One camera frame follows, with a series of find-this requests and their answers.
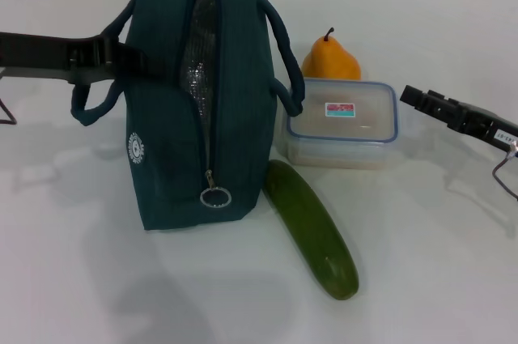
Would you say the left arm cable with connector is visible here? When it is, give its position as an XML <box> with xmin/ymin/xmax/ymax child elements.
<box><xmin>0</xmin><ymin>99</ymin><xmax>17</xmax><ymax>125</ymax></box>

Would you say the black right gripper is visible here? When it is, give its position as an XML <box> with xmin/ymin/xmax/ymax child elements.
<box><xmin>399</xmin><ymin>84</ymin><xmax>518</xmax><ymax>151</ymax></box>

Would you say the dark teal insulated lunch bag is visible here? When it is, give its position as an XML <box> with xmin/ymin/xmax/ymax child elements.
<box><xmin>70</xmin><ymin>0</ymin><xmax>305</xmax><ymax>234</ymax></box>

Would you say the yellow orange pear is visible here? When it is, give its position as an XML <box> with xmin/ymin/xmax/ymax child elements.
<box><xmin>301</xmin><ymin>27</ymin><xmax>362</xmax><ymax>81</ymax></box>

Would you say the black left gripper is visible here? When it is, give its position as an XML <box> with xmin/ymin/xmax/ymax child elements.
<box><xmin>0</xmin><ymin>27</ymin><xmax>162</xmax><ymax>79</ymax></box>

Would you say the green cucumber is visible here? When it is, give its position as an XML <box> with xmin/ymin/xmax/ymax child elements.
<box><xmin>262</xmin><ymin>159</ymin><xmax>360</xmax><ymax>301</ymax></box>

